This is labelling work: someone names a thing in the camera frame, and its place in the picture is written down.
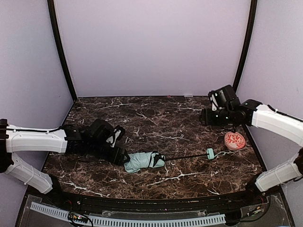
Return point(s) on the white slotted cable duct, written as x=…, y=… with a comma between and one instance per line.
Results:
x=124, y=219

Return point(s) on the mint and black folding umbrella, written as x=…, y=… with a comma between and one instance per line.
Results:
x=138, y=161

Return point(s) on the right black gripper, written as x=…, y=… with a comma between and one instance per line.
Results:
x=204, y=117

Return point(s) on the small green circuit board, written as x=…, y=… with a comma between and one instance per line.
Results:
x=77, y=218

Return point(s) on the red white patterned bowl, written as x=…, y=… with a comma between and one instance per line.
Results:
x=234, y=141

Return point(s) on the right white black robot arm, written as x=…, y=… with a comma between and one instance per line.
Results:
x=226, y=108

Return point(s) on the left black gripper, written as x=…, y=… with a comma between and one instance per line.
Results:
x=120, y=155

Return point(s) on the right black frame post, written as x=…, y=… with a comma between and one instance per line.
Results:
x=246, y=44

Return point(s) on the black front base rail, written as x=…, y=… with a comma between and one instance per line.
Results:
x=92, y=204

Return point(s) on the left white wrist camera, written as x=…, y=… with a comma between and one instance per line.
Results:
x=115, y=136

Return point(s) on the black frame post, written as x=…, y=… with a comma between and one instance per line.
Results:
x=60, y=50
x=246, y=44

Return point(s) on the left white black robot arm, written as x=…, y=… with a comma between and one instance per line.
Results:
x=99, y=140

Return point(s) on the left black frame post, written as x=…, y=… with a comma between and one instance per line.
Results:
x=60, y=50

